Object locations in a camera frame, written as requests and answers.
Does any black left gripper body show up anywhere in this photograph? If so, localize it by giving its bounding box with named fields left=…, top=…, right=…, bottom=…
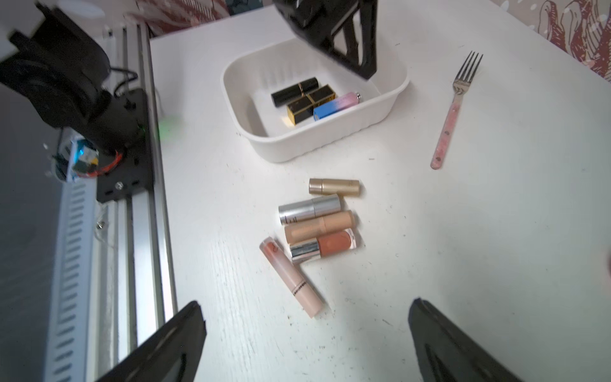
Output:
left=273, top=0, right=358, bottom=48

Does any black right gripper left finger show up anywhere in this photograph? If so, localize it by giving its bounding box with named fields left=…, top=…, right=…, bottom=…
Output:
left=100, top=301, right=207, bottom=382

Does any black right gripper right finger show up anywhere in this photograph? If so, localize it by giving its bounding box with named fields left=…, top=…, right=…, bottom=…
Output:
left=408, top=299, right=520, bottom=382

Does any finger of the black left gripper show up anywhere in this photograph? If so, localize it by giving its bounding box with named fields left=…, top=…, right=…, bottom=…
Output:
left=334, top=1, right=378, bottom=80

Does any pink blue lipstick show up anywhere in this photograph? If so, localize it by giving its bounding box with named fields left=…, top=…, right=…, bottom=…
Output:
left=313, top=92, right=361, bottom=121

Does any black round lipstick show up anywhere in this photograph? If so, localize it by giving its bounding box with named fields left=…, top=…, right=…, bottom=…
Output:
left=271, top=77, right=319, bottom=108

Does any white rectangular storage box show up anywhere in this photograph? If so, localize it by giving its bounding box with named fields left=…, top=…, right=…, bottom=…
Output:
left=222, top=38, right=410, bottom=163

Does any pink lip gloss tube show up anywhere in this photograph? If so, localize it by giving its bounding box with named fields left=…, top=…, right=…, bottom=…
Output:
left=259, top=237, right=323, bottom=318

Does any coral lipstick tube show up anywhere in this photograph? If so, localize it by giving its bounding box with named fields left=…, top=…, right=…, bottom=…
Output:
left=290, top=229, right=356, bottom=264

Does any tan lipstick tube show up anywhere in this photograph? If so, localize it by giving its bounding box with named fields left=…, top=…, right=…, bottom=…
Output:
left=284, top=210, right=355, bottom=244

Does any silver lipstick tube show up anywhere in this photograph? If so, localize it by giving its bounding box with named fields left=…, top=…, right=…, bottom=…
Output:
left=278, top=194, right=341, bottom=225

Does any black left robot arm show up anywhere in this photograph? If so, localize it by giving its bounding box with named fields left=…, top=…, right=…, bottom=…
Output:
left=1, top=1, right=378, bottom=154

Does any beige gold lipstick tube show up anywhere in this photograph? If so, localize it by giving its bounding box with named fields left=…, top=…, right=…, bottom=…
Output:
left=308, top=178, right=361, bottom=197

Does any pink handled fork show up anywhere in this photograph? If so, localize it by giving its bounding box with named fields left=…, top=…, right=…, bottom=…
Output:
left=431, top=51, right=483, bottom=170

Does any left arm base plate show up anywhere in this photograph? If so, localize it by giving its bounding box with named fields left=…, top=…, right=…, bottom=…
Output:
left=96, top=88, right=154, bottom=203

